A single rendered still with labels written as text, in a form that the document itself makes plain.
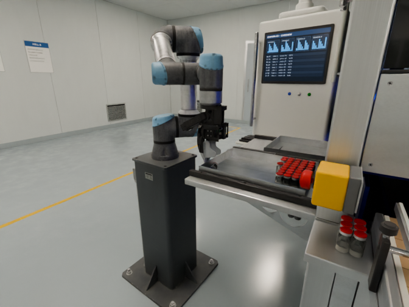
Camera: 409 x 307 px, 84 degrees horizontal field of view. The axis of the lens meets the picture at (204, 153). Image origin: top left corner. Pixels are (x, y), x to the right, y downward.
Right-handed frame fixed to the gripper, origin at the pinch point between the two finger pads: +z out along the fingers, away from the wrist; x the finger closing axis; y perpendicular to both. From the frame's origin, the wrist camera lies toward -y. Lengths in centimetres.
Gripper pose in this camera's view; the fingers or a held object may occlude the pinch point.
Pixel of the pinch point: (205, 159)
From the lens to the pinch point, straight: 82.5
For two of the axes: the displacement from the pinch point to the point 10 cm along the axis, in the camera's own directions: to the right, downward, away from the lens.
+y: 8.4, 1.7, -5.1
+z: 0.0, 9.5, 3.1
